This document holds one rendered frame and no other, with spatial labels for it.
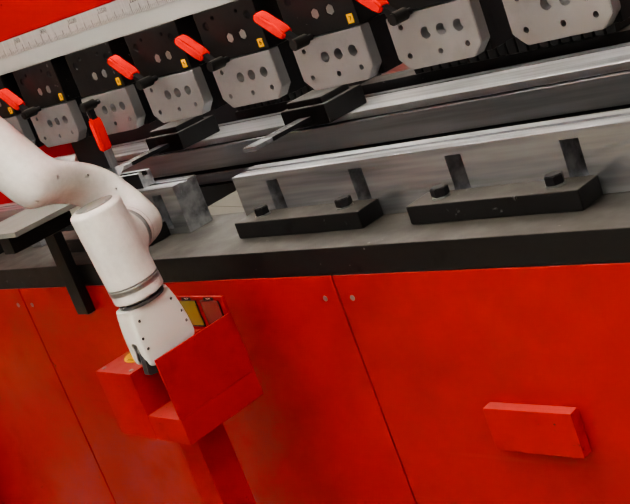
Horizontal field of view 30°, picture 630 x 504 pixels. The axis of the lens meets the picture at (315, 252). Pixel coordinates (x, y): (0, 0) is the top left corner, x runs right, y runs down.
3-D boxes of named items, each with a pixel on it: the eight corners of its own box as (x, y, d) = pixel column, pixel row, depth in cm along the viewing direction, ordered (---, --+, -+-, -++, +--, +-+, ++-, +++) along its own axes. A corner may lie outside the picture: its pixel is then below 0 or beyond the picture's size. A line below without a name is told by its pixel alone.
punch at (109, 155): (87, 182, 240) (69, 139, 238) (95, 178, 241) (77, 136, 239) (114, 178, 233) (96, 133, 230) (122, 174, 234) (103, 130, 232)
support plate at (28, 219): (-30, 242, 226) (-32, 237, 226) (76, 189, 243) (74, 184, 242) (16, 237, 213) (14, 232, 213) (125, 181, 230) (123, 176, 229)
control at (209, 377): (122, 434, 196) (80, 339, 191) (193, 386, 206) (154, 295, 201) (191, 445, 181) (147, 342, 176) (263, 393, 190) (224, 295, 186)
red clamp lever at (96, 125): (98, 153, 219) (77, 104, 217) (114, 145, 222) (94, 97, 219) (103, 152, 218) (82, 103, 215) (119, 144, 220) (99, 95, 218)
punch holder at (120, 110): (96, 137, 224) (62, 56, 220) (129, 121, 230) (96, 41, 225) (141, 127, 213) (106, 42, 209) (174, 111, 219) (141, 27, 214)
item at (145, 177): (88, 196, 241) (82, 183, 240) (99, 190, 243) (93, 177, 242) (143, 188, 227) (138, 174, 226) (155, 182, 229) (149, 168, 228)
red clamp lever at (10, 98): (-6, 89, 234) (26, 114, 230) (11, 83, 236) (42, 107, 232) (-6, 97, 235) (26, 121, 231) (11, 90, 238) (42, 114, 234)
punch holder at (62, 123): (43, 148, 239) (10, 72, 235) (75, 133, 244) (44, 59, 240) (82, 140, 228) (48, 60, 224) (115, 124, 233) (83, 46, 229)
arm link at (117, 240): (124, 270, 186) (98, 297, 179) (86, 197, 182) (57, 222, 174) (167, 257, 183) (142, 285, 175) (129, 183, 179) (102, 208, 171)
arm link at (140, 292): (139, 264, 186) (147, 280, 187) (97, 293, 181) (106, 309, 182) (168, 263, 180) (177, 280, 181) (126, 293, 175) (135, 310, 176)
